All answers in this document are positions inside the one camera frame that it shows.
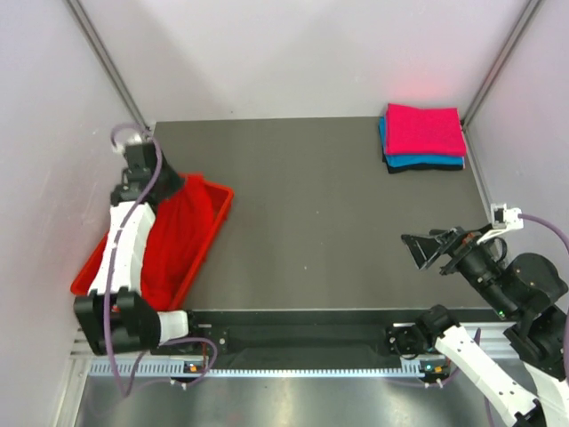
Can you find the left aluminium frame post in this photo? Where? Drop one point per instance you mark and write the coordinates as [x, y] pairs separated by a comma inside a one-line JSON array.
[[100, 50]]

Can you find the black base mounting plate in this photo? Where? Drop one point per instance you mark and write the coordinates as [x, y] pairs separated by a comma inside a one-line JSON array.
[[381, 330]]

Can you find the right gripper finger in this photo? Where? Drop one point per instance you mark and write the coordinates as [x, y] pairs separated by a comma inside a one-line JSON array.
[[432, 240], [424, 257]]

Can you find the red t-shirt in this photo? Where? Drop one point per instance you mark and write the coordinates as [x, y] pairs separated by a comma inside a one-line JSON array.
[[181, 226]]

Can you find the black folded t-shirt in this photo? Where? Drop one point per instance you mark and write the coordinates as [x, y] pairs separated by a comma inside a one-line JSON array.
[[422, 169]]

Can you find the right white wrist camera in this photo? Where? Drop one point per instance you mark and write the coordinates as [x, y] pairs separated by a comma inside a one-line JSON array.
[[504, 219]]

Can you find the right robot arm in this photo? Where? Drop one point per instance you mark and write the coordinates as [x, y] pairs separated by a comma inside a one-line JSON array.
[[523, 293]]

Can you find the blue folded t-shirt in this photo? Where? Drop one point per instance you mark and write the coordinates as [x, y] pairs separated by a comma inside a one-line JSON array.
[[402, 162]]

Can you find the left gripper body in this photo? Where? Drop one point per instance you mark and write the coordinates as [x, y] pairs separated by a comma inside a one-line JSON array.
[[168, 176]]

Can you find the red plastic bin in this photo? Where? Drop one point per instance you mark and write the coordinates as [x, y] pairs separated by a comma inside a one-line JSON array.
[[221, 197]]

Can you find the aluminium front rail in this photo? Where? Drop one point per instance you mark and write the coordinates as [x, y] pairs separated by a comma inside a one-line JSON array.
[[310, 362]]

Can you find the aluminium frame post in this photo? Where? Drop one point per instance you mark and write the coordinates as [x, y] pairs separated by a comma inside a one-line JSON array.
[[522, 24], [100, 50]]

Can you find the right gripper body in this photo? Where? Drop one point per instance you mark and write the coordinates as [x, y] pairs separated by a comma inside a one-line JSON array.
[[468, 255]]

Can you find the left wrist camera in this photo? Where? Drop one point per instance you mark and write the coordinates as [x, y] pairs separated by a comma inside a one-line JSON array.
[[136, 152]]

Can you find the pink folded t-shirt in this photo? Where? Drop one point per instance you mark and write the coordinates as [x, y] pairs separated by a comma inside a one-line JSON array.
[[416, 131]]

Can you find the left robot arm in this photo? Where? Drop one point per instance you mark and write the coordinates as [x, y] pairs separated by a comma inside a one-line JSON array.
[[113, 313]]

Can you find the right aluminium frame post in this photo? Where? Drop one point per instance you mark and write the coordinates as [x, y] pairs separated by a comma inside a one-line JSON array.
[[522, 24]]

